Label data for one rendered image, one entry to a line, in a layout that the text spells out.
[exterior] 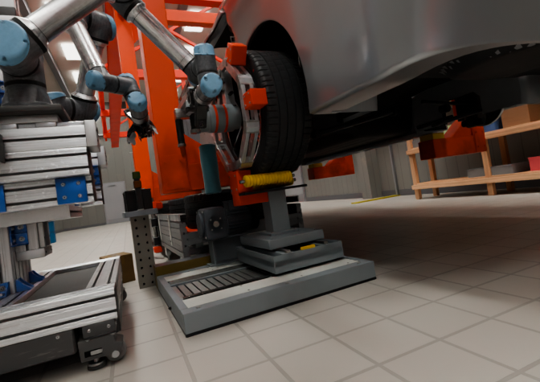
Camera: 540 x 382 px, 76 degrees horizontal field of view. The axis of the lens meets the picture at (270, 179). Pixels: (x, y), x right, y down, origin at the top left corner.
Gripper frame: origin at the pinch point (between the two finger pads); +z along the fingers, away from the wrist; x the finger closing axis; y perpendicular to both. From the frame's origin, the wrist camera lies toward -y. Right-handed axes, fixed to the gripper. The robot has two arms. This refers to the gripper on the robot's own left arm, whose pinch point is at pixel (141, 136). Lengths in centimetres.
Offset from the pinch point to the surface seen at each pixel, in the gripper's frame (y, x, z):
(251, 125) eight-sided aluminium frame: 37, 35, -36
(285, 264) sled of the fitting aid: 94, 16, -18
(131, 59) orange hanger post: -176, 71, 162
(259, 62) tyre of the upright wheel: 15, 54, -44
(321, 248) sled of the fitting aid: 98, 35, -17
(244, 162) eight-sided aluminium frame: 45, 29, -18
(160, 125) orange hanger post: -10.6, 16.0, 17.2
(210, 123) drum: 19.6, 27.0, -18.9
